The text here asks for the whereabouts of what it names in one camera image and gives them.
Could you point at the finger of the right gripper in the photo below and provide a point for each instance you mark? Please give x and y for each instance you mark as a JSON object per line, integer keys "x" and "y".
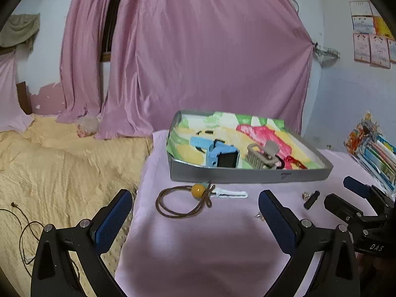
{"x": 347, "y": 212}
{"x": 365, "y": 191}

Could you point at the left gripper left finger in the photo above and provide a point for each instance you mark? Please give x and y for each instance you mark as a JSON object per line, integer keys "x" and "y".
{"x": 53, "y": 272}

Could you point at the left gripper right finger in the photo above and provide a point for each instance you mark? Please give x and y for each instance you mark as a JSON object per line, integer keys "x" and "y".
{"x": 337, "y": 271}

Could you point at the black cylindrical cap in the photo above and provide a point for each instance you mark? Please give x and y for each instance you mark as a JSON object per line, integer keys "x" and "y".
{"x": 311, "y": 199}

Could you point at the gold flower earring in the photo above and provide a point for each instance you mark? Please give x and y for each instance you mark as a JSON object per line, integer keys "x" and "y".
{"x": 305, "y": 195}

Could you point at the white hair clip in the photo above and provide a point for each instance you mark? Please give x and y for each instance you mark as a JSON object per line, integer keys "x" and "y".
{"x": 223, "y": 193}

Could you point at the yellow bed blanket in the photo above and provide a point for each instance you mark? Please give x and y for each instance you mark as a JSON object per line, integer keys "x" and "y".
{"x": 50, "y": 175}

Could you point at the pink table cloth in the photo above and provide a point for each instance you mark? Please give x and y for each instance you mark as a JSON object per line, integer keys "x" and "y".
{"x": 224, "y": 250}

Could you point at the blue smart watch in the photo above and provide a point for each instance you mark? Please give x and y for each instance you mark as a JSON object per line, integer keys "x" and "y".
{"x": 218, "y": 154}

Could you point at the colourful printed tray liner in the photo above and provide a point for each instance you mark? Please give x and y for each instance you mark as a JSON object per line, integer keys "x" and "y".
{"x": 240, "y": 131}

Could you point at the grey shallow tray box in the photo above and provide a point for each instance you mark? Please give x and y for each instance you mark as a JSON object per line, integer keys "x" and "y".
{"x": 186, "y": 172}

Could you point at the pink bed sheet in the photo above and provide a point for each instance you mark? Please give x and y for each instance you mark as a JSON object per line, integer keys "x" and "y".
{"x": 12, "y": 116}

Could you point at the brown wooden headboard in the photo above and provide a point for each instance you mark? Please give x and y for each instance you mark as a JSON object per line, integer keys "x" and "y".
{"x": 23, "y": 98}

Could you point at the pink satin curtain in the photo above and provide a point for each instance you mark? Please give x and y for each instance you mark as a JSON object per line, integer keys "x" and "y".
{"x": 240, "y": 56}

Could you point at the olive green hanging cloth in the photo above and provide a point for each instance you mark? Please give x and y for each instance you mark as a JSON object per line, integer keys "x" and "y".
{"x": 20, "y": 29}

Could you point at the wire wall hook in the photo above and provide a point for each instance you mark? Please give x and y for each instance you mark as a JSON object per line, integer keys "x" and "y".
{"x": 326, "y": 57}

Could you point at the wall posters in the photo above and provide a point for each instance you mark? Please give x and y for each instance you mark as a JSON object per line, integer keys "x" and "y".
{"x": 373, "y": 41}

